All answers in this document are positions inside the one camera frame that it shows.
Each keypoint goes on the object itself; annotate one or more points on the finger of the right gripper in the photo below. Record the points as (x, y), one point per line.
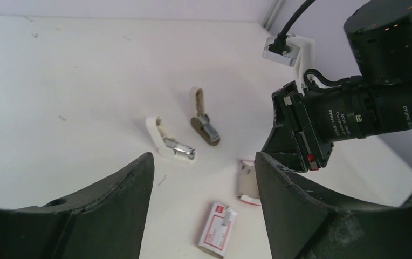
(282, 146)

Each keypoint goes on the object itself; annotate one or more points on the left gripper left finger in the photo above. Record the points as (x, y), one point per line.
(103, 220)

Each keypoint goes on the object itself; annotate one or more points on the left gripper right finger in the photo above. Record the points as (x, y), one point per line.
(307, 220)

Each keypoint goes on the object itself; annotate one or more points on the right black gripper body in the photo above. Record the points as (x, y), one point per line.
(289, 108)

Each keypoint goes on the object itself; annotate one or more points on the cardboard staple box tray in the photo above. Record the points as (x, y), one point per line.
(247, 190)

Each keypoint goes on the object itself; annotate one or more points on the red white staple box sleeve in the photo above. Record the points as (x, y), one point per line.
(217, 231)

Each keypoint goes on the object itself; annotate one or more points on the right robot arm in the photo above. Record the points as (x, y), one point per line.
(312, 113)

